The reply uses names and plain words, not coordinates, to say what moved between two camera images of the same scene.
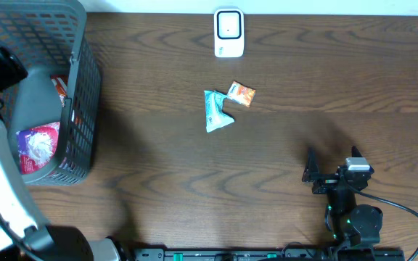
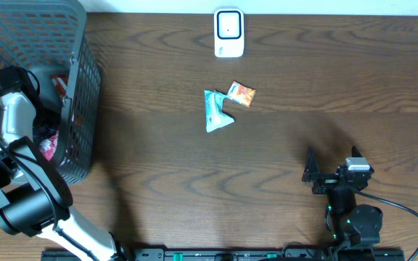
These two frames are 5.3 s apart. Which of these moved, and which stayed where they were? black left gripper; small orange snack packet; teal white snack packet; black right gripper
Moved: black left gripper
Stayed: black right gripper; teal white snack packet; small orange snack packet
